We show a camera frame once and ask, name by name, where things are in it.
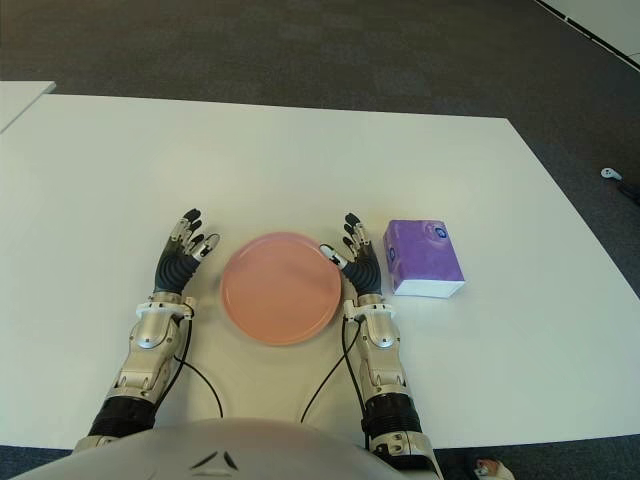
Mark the silver robot torso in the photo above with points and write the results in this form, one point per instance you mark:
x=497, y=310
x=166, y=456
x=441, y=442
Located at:
x=225, y=450

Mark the pink round plate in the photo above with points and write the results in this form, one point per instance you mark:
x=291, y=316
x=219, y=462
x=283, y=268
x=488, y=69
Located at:
x=280, y=290

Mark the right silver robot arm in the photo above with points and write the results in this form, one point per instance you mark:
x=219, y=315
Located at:
x=385, y=360

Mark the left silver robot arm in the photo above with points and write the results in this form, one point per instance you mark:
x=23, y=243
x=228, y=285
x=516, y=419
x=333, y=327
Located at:
x=147, y=345

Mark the purple tissue paper pack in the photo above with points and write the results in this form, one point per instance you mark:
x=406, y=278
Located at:
x=425, y=255

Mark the white neighbouring table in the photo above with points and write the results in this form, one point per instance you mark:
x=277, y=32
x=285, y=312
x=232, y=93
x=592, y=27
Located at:
x=20, y=97

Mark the white handheld controller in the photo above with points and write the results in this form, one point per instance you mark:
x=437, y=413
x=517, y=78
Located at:
x=610, y=173

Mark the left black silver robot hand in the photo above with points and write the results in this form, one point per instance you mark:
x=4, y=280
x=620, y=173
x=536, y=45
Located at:
x=172, y=270

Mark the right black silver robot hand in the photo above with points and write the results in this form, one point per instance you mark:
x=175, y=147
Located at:
x=365, y=275

